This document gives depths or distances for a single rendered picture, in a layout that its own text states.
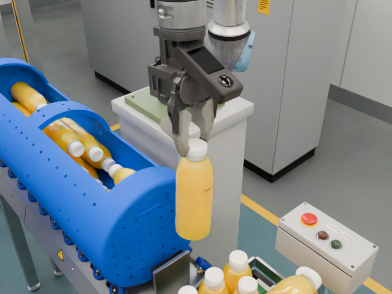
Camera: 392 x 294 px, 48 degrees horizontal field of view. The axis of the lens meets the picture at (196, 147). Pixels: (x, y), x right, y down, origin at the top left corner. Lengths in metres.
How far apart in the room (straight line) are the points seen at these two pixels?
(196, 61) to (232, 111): 0.70
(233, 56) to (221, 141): 0.28
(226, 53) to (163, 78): 0.54
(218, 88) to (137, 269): 0.55
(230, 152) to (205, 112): 0.70
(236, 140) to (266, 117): 1.24
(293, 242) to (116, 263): 0.40
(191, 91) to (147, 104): 0.65
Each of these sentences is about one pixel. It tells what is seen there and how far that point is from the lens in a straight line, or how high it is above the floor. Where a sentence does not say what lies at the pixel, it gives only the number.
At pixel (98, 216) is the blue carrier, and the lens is 0.95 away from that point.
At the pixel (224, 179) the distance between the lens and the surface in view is 1.49.
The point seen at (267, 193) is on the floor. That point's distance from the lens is 2.84.
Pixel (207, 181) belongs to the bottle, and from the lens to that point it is 0.77.
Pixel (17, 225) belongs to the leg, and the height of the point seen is 0.44.
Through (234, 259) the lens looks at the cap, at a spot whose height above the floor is 1.09.
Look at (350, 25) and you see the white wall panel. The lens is 3.69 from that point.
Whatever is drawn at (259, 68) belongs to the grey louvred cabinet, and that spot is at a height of 0.76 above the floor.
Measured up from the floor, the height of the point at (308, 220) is 1.11.
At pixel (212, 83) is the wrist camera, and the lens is 0.65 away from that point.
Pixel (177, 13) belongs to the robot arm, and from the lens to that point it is 0.67.
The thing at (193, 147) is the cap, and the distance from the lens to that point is 0.75.
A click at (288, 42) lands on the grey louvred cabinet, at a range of 2.42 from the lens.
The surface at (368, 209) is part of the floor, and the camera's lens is 2.89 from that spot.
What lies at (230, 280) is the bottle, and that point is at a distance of 1.00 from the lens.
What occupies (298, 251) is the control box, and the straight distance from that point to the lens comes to 1.08.
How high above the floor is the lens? 1.83
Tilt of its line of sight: 35 degrees down
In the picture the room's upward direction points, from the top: straight up
